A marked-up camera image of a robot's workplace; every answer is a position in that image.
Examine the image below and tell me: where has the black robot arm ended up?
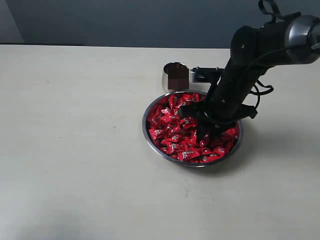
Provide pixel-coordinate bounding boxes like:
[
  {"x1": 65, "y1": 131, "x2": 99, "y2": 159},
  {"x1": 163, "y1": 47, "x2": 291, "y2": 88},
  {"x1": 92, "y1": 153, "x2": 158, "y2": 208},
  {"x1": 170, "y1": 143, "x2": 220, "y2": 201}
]
[{"x1": 178, "y1": 15, "x2": 320, "y2": 141}]

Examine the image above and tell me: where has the steel bowl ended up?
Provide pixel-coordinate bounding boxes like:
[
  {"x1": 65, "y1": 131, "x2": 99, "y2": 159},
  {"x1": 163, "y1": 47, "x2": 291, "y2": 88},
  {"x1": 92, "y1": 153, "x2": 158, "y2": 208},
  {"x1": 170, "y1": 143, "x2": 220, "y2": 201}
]
[{"x1": 142, "y1": 90, "x2": 243, "y2": 168}]

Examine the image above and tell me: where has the red wrapped candy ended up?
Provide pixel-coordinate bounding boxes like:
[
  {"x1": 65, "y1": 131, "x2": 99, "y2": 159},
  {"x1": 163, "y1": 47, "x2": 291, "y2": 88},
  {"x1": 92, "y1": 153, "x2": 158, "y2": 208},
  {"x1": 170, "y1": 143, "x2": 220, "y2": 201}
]
[
  {"x1": 177, "y1": 146, "x2": 200, "y2": 162},
  {"x1": 148, "y1": 128, "x2": 165, "y2": 141},
  {"x1": 180, "y1": 92, "x2": 200, "y2": 106}
]

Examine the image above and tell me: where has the stainless steel cup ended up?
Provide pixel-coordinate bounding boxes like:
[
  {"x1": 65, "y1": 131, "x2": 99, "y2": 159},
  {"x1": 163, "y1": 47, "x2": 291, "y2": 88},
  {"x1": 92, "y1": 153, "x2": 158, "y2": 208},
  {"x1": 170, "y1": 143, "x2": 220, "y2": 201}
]
[{"x1": 162, "y1": 62, "x2": 190, "y2": 93}]

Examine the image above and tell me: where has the red wrapped candy front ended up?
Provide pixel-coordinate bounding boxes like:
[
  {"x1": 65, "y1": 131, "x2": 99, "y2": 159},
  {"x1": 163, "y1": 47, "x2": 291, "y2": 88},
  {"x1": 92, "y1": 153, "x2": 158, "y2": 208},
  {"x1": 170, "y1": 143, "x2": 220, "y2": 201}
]
[{"x1": 177, "y1": 146, "x2": 200, "y2": 162}]

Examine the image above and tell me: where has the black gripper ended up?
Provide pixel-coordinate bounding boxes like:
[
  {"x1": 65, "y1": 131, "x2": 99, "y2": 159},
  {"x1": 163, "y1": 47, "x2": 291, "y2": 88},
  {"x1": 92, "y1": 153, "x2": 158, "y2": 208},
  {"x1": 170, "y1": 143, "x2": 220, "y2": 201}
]
[{"x1": 177, "y1": 62, "x2": 265, "y2": 148}]

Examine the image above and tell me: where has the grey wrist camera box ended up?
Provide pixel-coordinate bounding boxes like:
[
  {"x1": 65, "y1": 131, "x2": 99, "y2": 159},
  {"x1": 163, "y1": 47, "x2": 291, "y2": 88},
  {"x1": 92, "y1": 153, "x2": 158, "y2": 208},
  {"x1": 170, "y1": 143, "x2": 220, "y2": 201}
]
[{"x1": 190, "y1": 66, "x2": 224, "y2": 84}]

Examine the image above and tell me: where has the red wrapped candy top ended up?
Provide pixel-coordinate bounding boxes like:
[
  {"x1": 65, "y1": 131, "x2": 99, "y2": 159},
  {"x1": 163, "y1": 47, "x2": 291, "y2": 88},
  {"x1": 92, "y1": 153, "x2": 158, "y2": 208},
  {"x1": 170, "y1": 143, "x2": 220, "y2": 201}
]
[{"x1": 180, "y1": 92, "x2": 200, "y2": 106}]

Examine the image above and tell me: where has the red wrapped candy left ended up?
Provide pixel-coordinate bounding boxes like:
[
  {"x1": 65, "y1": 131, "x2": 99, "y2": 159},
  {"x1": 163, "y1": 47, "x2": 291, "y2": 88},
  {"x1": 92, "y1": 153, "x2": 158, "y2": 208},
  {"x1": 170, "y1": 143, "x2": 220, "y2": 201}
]
[{"x1": 148, "y1": 128, "x2": 165, "y2": 141}]

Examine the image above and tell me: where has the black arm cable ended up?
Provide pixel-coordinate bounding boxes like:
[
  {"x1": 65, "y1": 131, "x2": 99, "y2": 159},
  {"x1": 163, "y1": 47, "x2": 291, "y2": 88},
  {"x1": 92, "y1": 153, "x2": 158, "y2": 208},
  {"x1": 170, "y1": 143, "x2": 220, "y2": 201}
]
[{"x1": 246, "y1": 0, "x2": 301, "y2": 113}]

